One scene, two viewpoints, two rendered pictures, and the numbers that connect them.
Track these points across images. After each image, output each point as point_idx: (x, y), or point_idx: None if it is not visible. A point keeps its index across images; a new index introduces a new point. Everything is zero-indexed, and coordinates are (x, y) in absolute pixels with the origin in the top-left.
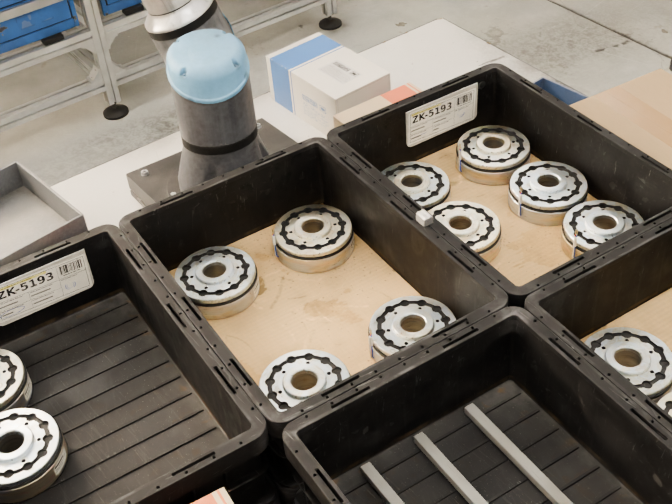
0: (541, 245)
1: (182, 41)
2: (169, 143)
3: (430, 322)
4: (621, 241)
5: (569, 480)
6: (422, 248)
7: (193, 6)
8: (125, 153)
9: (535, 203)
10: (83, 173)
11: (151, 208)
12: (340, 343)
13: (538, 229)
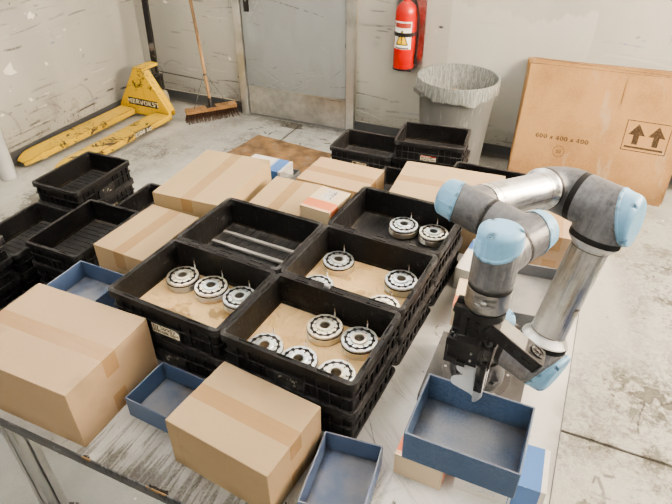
0: (290, 344)
1: (509, 314)
2: (554, 409)
3: None
4: (249, 301)
5: None
6: None
7: (528, 327)
8: (566, 393)
9: (298, 346)
10: (567, 373)
11: (431, 262)
12: (342, 285)
13: None
